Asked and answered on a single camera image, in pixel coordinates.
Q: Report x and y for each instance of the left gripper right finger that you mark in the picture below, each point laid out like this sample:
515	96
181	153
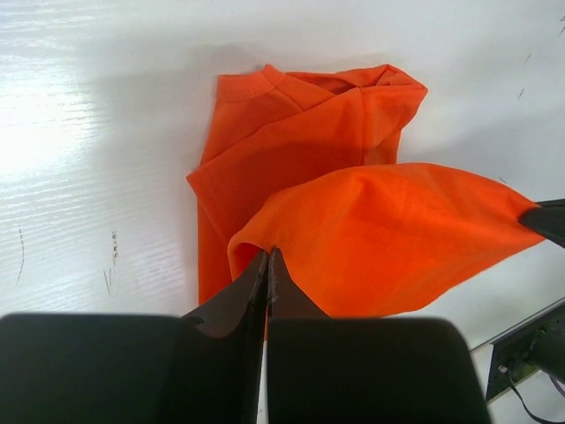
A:
383	370

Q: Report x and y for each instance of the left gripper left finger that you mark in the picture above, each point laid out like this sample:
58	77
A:
203	367

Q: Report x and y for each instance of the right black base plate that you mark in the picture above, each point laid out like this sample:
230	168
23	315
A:
536	344

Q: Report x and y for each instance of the orange t shirt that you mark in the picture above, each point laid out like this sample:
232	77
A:
307	163

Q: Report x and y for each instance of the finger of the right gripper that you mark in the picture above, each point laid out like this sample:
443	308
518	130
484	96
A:
547	220

